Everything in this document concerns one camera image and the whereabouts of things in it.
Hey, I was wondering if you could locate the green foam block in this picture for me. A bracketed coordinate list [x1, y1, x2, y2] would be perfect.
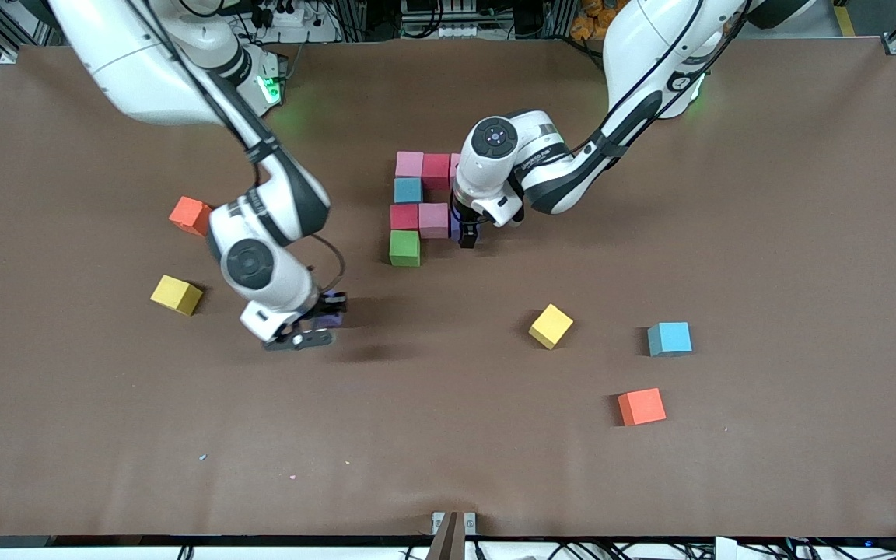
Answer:
[389, 230, 422, 268]

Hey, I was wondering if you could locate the yellow foam block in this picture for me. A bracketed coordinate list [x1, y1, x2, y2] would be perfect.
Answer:
[150, 275, 205, 317]
[528, 303, 574, 350]

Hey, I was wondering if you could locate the orange foam block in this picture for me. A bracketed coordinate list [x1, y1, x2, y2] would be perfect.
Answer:
[169, 195, 214, 237]
[618, 387, 667, 427]

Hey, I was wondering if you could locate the brown paper table cover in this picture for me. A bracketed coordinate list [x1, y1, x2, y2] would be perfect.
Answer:
[0, 37, 896, 539]

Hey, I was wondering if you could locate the grey electronics box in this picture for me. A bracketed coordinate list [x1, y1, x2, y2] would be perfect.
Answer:
[397, 0, 488, 40]

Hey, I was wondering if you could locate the orange lumpy bag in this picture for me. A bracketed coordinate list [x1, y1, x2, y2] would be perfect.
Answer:
[571, 0, 628, 41]

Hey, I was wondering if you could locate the white power strip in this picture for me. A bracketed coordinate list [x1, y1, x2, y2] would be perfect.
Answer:
[250, 0, 340, 44]

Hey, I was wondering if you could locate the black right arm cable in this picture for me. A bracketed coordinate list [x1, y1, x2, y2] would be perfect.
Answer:
[308, 233, 346, 295]

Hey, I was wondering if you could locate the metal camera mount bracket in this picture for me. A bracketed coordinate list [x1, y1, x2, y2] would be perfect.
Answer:
[431, 511, 478, 560]

